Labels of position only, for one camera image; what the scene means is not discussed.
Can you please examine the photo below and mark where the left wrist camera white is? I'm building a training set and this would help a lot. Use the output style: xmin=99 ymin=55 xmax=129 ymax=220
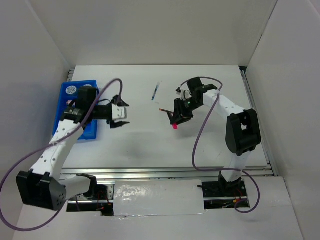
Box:
xmin=111 ymin=104 xmax=127 ymax=121

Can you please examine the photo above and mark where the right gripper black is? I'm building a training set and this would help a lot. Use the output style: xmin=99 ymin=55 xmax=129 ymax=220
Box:
xmin=170 ymin=97 xmax=203 ymax=126

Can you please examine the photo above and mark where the aluminium rail frame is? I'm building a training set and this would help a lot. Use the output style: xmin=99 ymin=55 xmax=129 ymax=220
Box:
xmin=38 ymin=66 xmax=280 ymax=183

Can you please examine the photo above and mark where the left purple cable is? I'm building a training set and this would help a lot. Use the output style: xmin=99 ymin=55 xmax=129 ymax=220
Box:
xmin=0 ymin=78 xmax=124 ymax=232

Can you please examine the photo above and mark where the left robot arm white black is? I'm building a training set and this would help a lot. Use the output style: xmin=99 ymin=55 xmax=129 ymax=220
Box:
xmin=16 ymin=86 xmax=129 ymax=211

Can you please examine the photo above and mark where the purple cable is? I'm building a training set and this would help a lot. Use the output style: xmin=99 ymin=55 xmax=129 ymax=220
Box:
xmin=0 ymin=78 xmax=124 ymax=232
xmin=176 ymin=76 xmax=261 ymax=214

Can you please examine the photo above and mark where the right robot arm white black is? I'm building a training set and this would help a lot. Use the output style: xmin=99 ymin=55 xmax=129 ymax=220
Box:
xmin=167 ymin=76 xmax=262 ymax=196

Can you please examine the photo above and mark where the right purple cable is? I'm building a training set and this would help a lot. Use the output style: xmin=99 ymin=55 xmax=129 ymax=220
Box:
xmin=176 ymin=76 xmax=261 ymax=214

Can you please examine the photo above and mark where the blue compartment bin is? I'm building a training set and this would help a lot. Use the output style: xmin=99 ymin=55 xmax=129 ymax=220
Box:
xmin=52 ymin=79 xmax=100 ymax=141

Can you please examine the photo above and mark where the blue pen refill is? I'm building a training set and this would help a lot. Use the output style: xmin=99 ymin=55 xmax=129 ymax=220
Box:
xmin=151 ymin=82 xmax=161 ymax=101

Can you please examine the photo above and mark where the pink black highlighter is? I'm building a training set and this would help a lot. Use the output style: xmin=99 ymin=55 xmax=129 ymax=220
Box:
xmin=172 ymin=123 xmax=178 ymax=130

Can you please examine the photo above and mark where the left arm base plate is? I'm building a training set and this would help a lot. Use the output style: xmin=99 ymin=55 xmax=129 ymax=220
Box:
xmin=66 ymin=184 xmax=115 ymax=217

